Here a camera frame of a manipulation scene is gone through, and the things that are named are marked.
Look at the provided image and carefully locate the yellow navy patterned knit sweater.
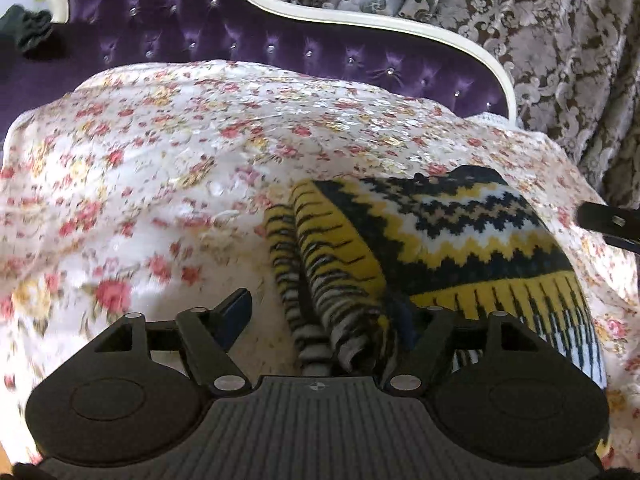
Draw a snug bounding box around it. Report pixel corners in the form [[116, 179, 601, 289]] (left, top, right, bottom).
[[264, 166, 606, 385]]

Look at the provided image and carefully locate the brown damask curtain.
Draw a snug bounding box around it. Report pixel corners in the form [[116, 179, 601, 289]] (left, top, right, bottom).
[[283, 0, 639, 209]]

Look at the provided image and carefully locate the floral bedspread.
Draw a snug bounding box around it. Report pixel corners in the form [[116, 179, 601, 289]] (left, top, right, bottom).
[[1, 61, 639, 468]]

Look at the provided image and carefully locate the purple velvet side cushion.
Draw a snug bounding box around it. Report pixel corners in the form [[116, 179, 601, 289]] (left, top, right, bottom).
[[1, 23, 117, 134]]

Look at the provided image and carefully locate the dark green scrunchie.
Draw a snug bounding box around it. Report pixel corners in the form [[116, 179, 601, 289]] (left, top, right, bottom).
[[0, 4, 53, 54]]

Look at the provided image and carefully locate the purple tufted white-framed headboard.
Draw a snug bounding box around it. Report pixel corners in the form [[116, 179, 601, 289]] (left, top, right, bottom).
[[49, 0, 516, 122]]

